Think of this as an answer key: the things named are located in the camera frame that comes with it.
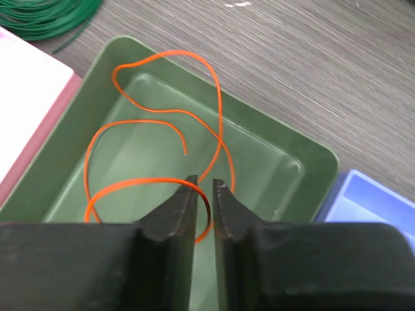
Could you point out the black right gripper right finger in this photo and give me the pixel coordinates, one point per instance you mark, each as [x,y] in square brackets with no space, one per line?
[319,266]

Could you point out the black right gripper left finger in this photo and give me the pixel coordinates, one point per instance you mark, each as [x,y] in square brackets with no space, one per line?
[142,265]

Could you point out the blue box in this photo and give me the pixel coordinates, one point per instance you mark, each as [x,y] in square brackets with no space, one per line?
[356,197]

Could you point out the green box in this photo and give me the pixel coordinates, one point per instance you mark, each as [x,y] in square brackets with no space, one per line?
[144,123]

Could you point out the pink box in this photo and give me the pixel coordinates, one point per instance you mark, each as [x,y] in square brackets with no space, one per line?
[35,90]

